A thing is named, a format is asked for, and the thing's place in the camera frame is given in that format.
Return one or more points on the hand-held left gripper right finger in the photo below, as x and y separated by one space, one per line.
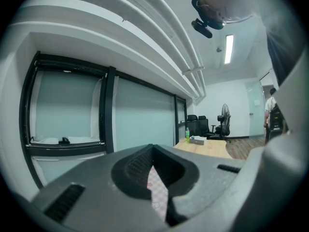
178 175

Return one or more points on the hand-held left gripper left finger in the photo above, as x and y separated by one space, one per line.
131 173

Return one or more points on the pink checkered item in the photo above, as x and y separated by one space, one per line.
158 192

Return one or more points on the white tissue box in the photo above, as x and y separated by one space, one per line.
198 140

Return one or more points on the green plastic bottle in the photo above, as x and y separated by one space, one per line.
187 135

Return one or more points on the wooden table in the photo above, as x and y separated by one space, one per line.
213 149

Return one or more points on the black office chair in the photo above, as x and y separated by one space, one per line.
192 126
205 127

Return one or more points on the black standing fan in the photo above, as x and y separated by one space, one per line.
225 120

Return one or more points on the frosted glass door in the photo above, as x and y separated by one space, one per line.
254 120

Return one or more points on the round ceiling sensor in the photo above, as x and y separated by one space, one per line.
219 49

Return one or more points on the long ceiling light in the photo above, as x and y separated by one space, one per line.
228 49

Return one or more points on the white ceiling pipe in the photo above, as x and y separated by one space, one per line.
147 25
179 33

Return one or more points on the person's dark shirt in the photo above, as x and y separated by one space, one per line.
280 57

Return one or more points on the person's head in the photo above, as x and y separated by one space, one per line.
217 1

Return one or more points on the black window frame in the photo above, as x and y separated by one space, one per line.
109 110

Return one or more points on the black head-mounted camera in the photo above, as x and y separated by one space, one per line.
202 29

